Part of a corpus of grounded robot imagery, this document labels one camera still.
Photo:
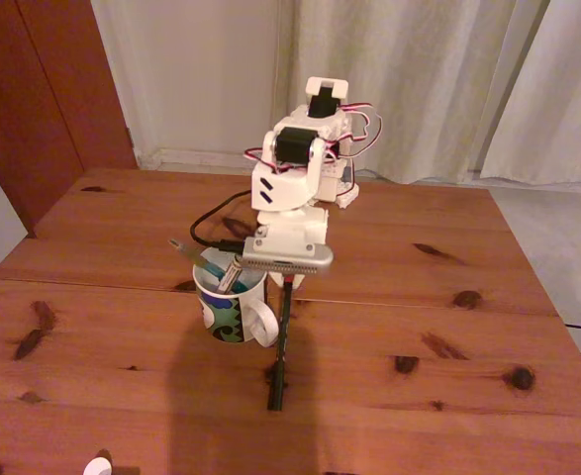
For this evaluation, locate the white mug green blue pattern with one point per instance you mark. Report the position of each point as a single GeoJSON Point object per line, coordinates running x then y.
{"type": "Point", "coordinates": [225, 321]}

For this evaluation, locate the black pen red ends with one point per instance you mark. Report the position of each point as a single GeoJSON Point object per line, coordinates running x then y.
{"type": "Point", "coordinates": [280, 356]}

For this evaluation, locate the green mechanical pencil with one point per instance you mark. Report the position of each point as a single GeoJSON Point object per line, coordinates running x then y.
{"type": "Point", "coordinates": [191, 252]}

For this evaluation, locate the white curtain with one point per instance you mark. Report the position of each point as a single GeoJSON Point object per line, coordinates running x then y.
{"type": "Point", "coordinates": [567, 99]}
{"type": "Point", "coordinates": [443, 59]}

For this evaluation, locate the white round object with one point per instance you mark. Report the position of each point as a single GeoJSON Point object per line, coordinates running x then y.
{"type": "Point", "coordinates": [97, 467]}

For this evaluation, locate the brown wooden door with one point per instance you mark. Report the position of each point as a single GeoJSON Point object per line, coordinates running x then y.
{"type": "Point", "coordinates": [32, 99]}

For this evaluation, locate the silver camera box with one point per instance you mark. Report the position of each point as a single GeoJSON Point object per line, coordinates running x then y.
{"type": "Point", "coordinates": [290, 259]}

